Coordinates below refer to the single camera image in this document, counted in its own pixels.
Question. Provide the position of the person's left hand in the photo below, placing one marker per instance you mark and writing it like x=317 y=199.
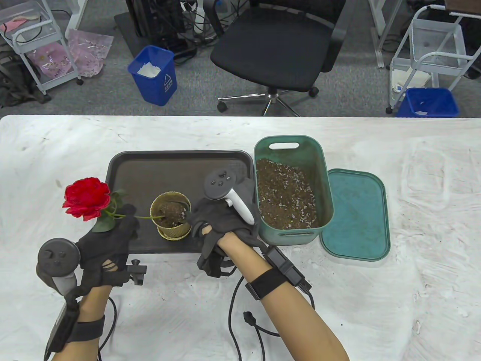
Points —
x=105 y=254

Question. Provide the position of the person's right hand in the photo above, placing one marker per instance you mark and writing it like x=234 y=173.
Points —
x=221 y=218

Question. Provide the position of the yellow ribbed flower pot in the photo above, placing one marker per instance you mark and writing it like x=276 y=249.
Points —
x=174 y=234

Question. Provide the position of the red artificial rose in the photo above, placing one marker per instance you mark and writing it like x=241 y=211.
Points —
x=86 y=197

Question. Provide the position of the teal plastic box lid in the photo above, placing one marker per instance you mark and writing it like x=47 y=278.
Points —
x=357 y=218

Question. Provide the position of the person's right forearm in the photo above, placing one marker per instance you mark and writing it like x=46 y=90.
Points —
x=300 y=331

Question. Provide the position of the person's left forearm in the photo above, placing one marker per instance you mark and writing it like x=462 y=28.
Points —
x=93 y=302

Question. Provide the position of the white grey hand controller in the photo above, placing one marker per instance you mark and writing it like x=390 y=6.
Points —
x=220 y=184

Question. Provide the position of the dark grey hand controller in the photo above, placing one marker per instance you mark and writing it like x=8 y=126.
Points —
x=58 y=259

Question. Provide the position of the dark brown plastic tray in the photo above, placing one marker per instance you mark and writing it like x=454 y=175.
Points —
x=150 y=173

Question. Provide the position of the teal plastic storage box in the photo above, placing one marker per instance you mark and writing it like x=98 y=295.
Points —
x=323 y=176

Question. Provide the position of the blue bin with white symbol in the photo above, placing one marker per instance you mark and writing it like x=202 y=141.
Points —
x=156 y=90

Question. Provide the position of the white crumpled paper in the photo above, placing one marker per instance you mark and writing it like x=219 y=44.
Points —
x=148 y=70

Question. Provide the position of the black office chair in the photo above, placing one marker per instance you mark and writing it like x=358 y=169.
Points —
x=270 y=49

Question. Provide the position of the dark green bag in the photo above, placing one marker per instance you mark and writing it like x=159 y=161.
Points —
x=15 y=86

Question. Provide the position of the pink plastic bag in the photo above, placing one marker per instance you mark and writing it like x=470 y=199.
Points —
x=50 y=60
x=90 y=49

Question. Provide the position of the white power strip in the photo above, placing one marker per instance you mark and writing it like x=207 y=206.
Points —
x=195 y=15

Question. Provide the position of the black computer tower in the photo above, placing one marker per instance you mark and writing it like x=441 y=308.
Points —
x=158 y=18

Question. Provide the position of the white box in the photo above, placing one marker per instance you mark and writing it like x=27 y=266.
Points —
x=407 y=79

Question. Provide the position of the plain blue plastic bin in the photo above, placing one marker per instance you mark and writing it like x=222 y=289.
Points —
x=428 y=101

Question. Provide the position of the white desk leg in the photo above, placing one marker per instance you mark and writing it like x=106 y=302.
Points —
x=377 y=30

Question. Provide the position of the pink paper piece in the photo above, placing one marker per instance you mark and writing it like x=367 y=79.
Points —
x=11 y=25

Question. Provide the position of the white trolley with clear trays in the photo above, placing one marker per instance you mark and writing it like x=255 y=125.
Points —
x=37 y=9

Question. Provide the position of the white mesh basket trolley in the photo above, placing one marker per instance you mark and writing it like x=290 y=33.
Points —
x=436 y=37

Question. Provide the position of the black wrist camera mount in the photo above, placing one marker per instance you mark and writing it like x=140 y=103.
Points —
x=138 y=272
x=227 y=267

